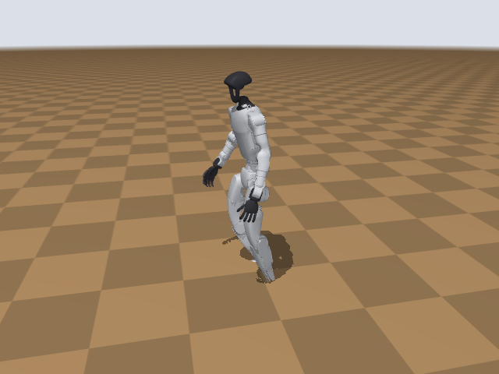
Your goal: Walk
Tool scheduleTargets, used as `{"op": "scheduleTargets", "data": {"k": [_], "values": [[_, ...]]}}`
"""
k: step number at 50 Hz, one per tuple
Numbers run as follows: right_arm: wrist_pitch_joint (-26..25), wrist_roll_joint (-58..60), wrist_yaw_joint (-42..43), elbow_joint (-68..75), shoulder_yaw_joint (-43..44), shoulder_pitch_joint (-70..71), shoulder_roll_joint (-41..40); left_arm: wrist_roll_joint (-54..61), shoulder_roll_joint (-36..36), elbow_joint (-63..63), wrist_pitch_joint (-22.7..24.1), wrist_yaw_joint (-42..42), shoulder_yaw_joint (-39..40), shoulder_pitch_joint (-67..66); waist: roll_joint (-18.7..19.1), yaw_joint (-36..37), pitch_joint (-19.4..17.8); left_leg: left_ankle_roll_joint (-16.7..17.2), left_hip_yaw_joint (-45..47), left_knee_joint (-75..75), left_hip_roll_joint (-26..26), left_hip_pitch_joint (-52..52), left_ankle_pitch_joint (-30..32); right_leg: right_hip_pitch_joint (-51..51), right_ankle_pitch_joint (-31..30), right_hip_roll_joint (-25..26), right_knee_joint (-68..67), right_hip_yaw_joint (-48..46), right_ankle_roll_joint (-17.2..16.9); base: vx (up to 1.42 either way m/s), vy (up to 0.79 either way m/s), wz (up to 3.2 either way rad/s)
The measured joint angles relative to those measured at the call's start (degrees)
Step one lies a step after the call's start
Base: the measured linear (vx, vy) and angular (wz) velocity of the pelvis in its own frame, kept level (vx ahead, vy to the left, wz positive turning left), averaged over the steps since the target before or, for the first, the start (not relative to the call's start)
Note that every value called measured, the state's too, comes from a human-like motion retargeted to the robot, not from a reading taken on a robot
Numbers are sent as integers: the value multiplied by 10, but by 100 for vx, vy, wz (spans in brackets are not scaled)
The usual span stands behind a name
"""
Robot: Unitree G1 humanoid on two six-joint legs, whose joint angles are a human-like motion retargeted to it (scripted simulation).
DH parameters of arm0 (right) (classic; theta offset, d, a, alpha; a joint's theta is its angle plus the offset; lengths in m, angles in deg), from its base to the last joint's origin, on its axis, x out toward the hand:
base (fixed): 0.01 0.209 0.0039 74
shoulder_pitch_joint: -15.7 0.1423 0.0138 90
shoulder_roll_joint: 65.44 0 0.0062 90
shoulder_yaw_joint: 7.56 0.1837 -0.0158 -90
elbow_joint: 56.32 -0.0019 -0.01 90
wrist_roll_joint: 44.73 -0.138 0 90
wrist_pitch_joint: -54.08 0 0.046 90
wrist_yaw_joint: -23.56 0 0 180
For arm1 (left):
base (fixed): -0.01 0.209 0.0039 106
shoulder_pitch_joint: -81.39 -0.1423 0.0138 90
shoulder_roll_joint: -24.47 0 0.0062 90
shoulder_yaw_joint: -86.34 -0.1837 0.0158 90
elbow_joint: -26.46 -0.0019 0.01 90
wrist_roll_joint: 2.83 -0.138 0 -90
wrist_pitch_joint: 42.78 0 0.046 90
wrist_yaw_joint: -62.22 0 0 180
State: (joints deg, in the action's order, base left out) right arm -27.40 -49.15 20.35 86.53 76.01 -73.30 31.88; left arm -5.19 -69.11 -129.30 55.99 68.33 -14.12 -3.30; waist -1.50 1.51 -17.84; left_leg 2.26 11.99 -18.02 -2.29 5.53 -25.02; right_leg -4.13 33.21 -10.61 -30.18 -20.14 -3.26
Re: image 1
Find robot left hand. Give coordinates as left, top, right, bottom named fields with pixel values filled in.
left=237, top=188, right=263, bottom=223

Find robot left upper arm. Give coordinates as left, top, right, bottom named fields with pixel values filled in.
left=248, top=111, right=271, bottom=162

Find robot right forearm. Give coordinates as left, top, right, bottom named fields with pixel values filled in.
left=215, top=138, right=236, bottom=167

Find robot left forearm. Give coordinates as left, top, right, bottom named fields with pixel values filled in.
left=252, top=151, right=270, bottom=199

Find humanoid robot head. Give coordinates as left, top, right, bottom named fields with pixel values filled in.
left=224, top=71, right=255, bottom=111

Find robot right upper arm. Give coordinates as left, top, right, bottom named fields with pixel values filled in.
left=228, top=106, right=238, bottom=144

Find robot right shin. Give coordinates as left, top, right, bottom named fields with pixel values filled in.
left=232, top=226, right=253, bottom=255

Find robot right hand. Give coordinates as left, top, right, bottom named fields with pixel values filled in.
left=203, top=157, right=222, bottom=187

